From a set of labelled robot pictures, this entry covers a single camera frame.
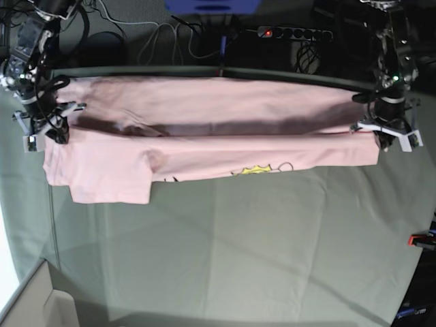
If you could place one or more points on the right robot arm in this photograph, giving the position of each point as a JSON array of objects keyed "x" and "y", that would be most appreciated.
[{"x": 25, "y": 73}]

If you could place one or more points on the beige cardboard box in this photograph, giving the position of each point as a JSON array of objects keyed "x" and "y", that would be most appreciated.
[{"x": 37, "y": 303}]

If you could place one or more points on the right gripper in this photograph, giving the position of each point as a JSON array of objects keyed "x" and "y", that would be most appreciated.
[{"x": 53, "y": 124}]

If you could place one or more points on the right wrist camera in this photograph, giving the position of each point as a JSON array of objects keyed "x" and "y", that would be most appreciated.
[{"x": 34, "y": 143}]

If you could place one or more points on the black power strip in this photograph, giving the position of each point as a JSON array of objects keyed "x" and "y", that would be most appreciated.
[{"x": 295, "y": 34}]

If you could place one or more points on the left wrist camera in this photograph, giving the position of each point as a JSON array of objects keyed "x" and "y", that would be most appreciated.
[{"x": 410, "y": 141}]

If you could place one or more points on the blue plastic box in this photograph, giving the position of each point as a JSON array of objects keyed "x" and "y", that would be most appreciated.
[{"x": 212, "y": 6}]

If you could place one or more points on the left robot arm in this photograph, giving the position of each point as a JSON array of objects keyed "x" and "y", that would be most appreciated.
[{"x": 396, "y": 68}]

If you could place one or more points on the round black stool base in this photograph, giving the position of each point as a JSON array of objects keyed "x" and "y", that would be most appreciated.
[{"x": 103, "y": 49}]

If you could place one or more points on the right orange black clamp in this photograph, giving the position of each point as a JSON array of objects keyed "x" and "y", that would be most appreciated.
[{"x": 424, "y": 240}]

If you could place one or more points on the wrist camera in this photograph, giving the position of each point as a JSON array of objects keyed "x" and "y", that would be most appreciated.
[
  {"x": 34, "y": 143},
  {"x": 410, "y": 141}
]

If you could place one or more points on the pink t-shirt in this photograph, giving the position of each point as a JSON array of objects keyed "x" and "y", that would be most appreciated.
[{"x": 135, "y": 131}]

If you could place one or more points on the green table cloth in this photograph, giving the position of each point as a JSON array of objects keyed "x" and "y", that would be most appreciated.
[{"x": 321, "y": 247}]

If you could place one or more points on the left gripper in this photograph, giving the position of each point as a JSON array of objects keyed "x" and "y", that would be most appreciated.
[{"x": 387, "y": 118}]

